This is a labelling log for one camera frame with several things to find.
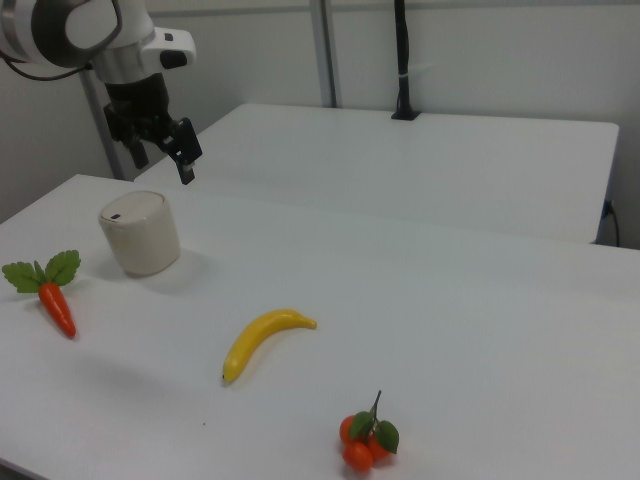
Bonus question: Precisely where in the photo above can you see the grey partition post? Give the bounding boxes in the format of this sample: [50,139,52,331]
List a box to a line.
[308,0,342,109]

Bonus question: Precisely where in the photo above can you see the beige garbage bin with lid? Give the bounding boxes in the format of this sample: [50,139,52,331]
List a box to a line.
[97,189,182,278]

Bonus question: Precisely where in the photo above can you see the black camera pole with base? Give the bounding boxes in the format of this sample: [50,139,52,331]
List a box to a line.
[389,0,422,122]

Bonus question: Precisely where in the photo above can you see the grey metal frame pole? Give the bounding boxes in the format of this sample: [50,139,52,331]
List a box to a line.
[81,69,126,181]

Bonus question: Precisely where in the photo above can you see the yellow toy banana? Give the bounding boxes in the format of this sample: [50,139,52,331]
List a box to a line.
[221,308,319,386]

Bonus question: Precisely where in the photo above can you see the toy orange cluster with leaves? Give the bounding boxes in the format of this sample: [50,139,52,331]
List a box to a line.
[339,389,401,473]

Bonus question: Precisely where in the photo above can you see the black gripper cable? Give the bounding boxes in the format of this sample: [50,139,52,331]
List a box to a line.
[0,49,94,82]

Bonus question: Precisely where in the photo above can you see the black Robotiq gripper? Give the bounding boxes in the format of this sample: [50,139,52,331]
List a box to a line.
[103,73,204,186]

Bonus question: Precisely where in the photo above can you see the orange toy carrot green leaves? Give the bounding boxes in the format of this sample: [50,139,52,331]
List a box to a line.
[1,249,82,340]

